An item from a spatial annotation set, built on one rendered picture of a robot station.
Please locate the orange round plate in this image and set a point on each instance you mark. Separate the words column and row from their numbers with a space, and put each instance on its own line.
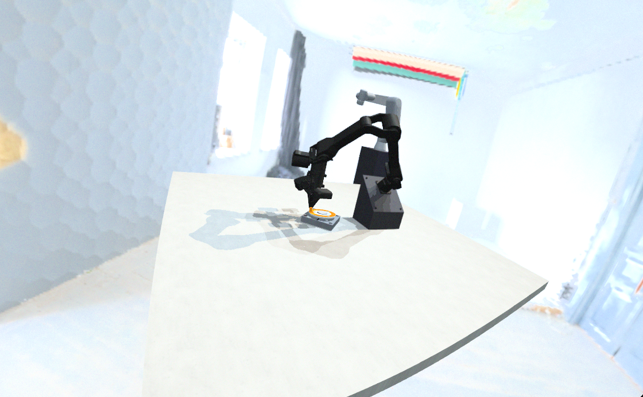
column 313, row 212

